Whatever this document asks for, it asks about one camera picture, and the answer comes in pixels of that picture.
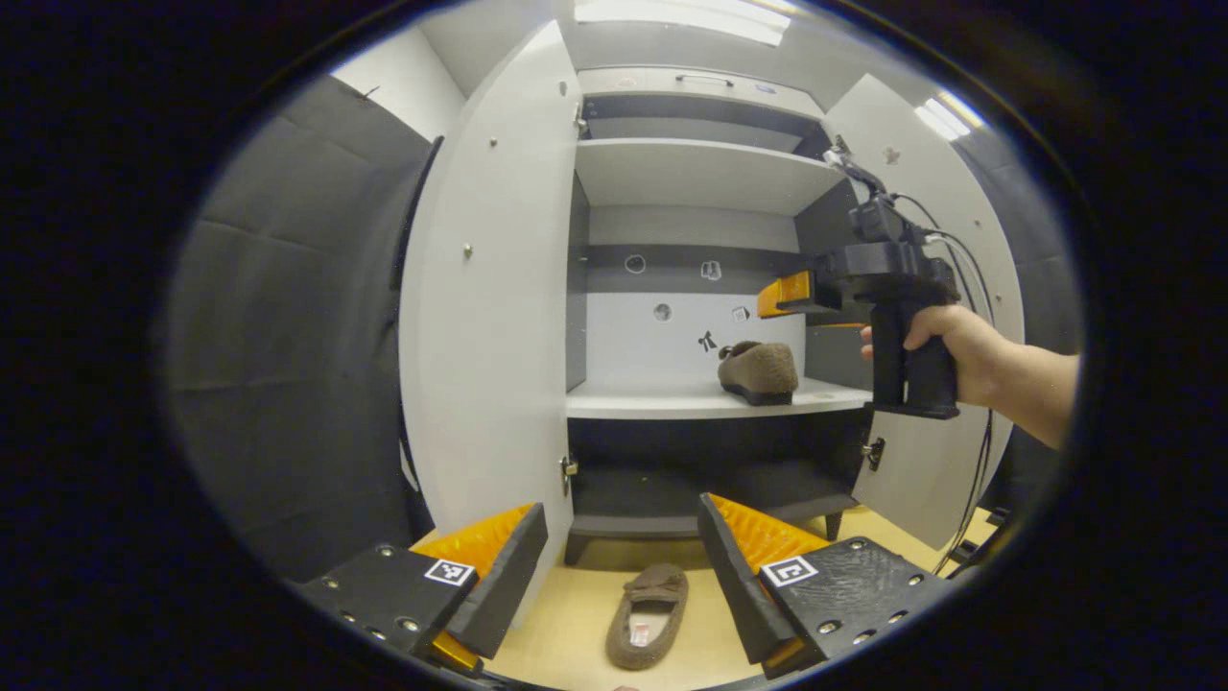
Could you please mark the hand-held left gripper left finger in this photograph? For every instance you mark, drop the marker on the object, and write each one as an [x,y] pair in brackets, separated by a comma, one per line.
[508,585]

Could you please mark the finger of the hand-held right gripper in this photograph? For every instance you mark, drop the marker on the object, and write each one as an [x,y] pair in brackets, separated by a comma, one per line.
[787,294]

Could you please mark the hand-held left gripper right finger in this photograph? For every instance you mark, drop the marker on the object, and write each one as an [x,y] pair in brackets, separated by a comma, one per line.
[734,585]

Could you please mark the brown fuzzy shoe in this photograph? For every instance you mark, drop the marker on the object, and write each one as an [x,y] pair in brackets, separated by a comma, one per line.
[648,614]
[763,369]

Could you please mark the white cabinet door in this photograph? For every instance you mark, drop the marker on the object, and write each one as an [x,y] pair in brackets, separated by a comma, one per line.
[921,480]
[489,336]

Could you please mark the white cabinet drawer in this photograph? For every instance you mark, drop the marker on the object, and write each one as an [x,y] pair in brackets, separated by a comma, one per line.
[652,84]

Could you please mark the small ceiling light panel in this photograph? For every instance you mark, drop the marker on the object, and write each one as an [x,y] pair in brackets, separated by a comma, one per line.
[948,115]

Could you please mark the large ceiling light panel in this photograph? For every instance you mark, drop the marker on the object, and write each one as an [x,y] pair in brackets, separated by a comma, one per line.
[681,17]

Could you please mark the black backdrop cloth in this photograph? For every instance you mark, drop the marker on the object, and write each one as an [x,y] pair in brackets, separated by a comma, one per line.
[288,336]

